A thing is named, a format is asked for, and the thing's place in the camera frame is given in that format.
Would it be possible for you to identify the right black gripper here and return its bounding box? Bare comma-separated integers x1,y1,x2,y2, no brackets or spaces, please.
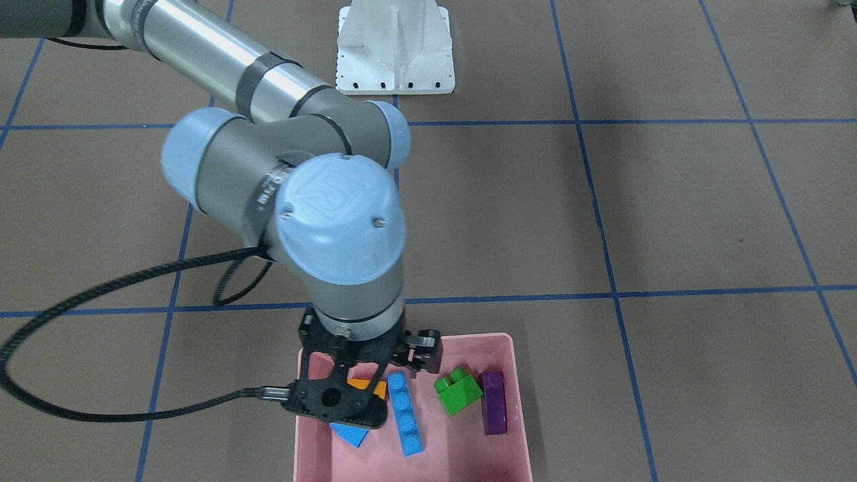
298,308,442,381

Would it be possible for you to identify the green toy block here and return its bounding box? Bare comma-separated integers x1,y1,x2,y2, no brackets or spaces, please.
433,366,483,417

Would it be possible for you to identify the orange toy block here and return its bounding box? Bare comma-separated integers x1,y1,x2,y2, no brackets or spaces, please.
347,378,388,400

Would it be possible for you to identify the purple toy block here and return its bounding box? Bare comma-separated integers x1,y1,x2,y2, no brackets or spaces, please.
479,370,508,436

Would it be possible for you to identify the long blue toy block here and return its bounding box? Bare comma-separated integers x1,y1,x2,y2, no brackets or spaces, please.
386,370,424,457

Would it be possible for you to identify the small blue toy block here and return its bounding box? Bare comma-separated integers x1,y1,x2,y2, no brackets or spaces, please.
329,423,370,448

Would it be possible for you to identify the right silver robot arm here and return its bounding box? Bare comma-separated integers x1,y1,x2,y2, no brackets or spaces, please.
2,1,442,373

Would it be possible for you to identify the pink plastic box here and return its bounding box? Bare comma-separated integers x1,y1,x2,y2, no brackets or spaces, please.
293,333,534,481

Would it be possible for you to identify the blue tape line crosswise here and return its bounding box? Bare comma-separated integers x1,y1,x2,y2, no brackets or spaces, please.
0,285,857,319

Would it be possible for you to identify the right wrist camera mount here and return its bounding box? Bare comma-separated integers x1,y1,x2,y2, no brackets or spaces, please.
279,350,388,430

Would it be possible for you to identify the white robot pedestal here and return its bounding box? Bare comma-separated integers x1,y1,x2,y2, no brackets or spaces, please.
335,1,456,96

